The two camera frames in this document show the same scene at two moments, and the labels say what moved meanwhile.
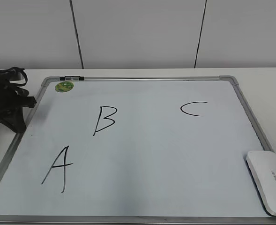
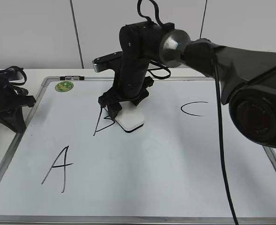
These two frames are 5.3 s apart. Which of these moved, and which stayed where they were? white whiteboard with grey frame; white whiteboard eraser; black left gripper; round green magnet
Moved: white whiteboard eraser
Stayed: white whiteboard with grey frame; round green magnet; black left gripper
